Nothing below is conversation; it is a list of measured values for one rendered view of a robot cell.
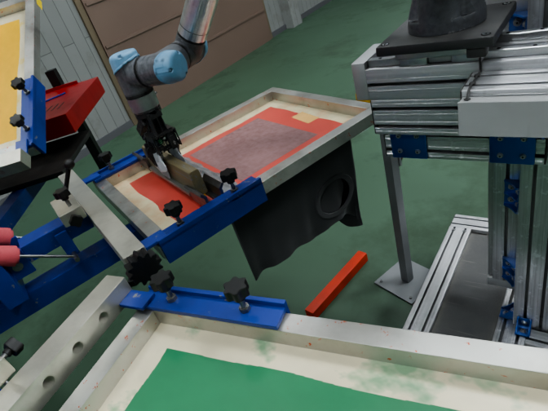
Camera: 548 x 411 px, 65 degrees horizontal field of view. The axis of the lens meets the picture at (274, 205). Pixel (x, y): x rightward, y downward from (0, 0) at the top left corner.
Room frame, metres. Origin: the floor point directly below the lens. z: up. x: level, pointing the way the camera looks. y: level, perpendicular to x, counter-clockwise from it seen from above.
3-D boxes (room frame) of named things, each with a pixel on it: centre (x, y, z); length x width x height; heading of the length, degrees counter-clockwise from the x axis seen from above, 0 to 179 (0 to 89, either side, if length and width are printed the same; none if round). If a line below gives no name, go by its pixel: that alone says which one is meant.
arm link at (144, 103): (1.16, 0.24, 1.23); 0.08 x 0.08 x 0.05
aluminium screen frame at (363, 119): (1.27, 0.07, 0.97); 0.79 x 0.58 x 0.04; 117
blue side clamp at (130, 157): (1.41, 0.41, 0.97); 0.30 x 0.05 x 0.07; 117
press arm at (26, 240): (1.01, 0.57, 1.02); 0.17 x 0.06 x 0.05; 117
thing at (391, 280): (1.42, -0.49, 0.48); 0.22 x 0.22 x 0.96; 27
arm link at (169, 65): (1.12, 0.15, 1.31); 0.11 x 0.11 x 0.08; 58
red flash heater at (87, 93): (2.21, 0.94, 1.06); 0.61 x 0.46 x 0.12; 177
